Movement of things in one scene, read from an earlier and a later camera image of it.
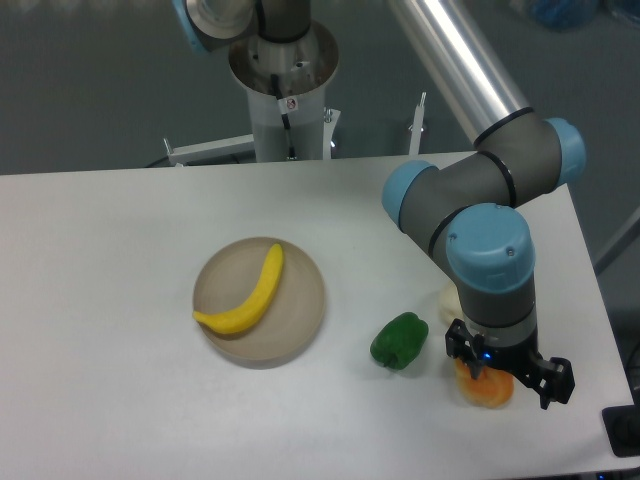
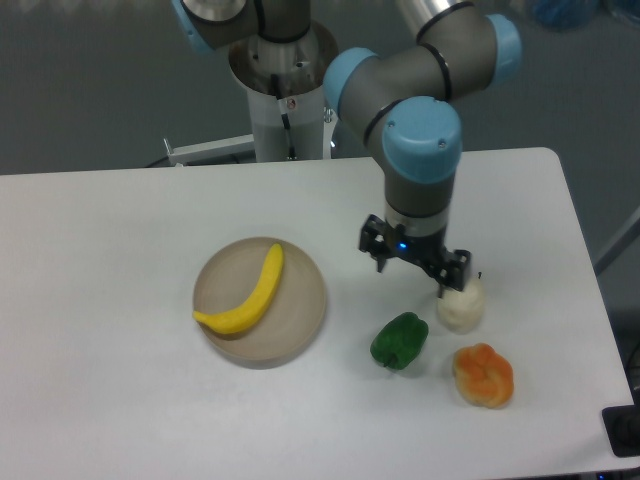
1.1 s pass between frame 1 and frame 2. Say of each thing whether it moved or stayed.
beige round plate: stayed
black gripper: moved
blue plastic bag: stayed
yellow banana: stayed
